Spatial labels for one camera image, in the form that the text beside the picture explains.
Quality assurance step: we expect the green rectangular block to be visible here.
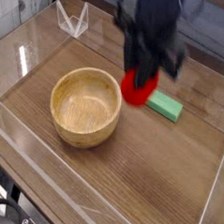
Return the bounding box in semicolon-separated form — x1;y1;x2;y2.
146;91;183;123

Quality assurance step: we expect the wooden bowl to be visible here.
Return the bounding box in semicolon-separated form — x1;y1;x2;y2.
50;67;122;149

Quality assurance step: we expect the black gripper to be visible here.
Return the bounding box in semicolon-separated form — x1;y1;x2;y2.
113;0;186;88

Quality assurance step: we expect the clear acrylic corner bracket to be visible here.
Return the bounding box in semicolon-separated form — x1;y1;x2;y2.
55;0;89;38

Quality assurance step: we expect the black table leg clamp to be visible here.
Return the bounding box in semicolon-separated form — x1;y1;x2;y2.
6;184;35;224

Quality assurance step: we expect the red plush strawberry toy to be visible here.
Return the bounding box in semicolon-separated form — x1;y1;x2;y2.
120;69;159;107

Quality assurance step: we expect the clear acrylic tray wall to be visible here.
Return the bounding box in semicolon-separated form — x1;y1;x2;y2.
0;102;132;224

